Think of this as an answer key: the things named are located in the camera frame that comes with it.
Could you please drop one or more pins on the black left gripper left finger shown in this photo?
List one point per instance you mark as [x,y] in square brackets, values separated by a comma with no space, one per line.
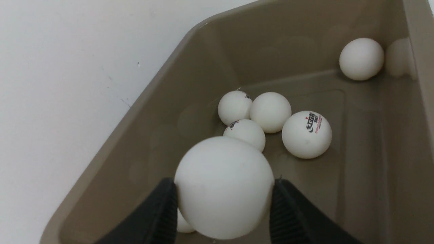
[154,221]

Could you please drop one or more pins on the white logo ball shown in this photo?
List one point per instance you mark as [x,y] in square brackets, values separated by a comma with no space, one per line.
[183,226]
[233,106]

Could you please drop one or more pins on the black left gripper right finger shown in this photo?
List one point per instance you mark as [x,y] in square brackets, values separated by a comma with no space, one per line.
[295,220]

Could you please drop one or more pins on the white logo ball corner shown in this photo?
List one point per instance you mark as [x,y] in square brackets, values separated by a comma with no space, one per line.
[306,134]

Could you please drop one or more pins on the beige plastic bin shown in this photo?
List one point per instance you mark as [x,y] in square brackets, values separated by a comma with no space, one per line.
[376,179]

